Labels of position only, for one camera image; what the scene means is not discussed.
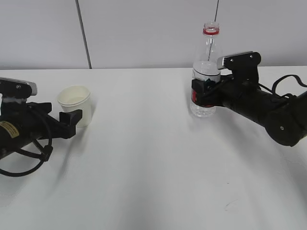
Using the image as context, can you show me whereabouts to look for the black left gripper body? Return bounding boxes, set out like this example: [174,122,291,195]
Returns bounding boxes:
[0,102,76,139]

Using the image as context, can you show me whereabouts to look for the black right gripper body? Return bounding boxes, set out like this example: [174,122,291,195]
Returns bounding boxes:
[203,74,242,108]

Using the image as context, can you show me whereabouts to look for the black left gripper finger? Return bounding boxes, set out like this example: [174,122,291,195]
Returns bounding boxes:
[25,102,52,114]
[59,109,83,127]

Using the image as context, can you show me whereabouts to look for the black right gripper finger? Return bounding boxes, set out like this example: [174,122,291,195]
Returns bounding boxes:
[191,79,213,107]

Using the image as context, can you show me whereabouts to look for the white paper cup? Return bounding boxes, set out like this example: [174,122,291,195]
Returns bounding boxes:
[57,85,92,128]

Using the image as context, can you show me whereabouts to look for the clear water bottle red label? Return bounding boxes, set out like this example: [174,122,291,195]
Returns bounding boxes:
[190,22,222,117]

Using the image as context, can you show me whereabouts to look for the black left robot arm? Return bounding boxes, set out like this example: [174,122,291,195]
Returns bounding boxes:
[0,102,83,158]

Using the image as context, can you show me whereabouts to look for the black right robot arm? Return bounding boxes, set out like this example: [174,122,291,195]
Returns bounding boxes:
[191,74,307,147]

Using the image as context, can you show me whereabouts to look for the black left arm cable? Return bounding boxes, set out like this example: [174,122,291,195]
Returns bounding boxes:
[0,106,54,177]

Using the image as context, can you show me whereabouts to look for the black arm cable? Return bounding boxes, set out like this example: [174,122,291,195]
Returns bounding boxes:
[259,74,307,98]
[0,106,54,177]

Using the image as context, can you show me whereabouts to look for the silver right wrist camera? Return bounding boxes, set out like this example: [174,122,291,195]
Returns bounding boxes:
[217,51,261,84]

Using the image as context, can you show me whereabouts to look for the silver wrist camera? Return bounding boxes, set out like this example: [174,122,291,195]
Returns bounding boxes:
[217,51,261,84]
[0,77,37,99]

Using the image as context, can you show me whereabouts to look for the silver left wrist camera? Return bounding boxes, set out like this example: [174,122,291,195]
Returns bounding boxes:
[0,77,37,99]

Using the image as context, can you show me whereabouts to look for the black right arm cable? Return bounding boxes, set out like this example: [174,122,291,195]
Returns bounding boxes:
[259,74,307,98]

